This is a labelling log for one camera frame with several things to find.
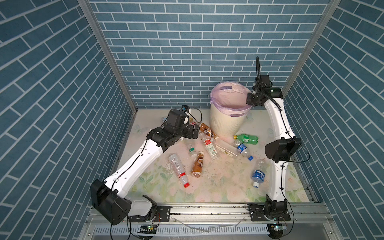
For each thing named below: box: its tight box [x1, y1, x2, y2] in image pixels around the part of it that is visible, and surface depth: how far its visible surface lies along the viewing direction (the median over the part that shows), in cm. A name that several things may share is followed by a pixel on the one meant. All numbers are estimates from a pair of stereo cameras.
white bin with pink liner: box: [209, 81, 253, 137], surface depth 96 cm
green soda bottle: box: [233, 134, 259, 145], surface depth 101 cm
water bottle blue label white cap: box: [251, 159, 269, 189], surface depth 84 cm
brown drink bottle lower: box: [191, 151, 205, 178], surface depth 87 cm
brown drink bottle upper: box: [199, 122, 219, 139], surface depth 104 cm
